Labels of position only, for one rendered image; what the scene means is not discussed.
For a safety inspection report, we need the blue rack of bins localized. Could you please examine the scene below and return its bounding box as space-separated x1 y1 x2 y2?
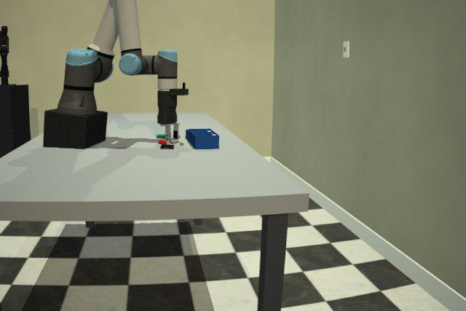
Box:
186 129 219 149

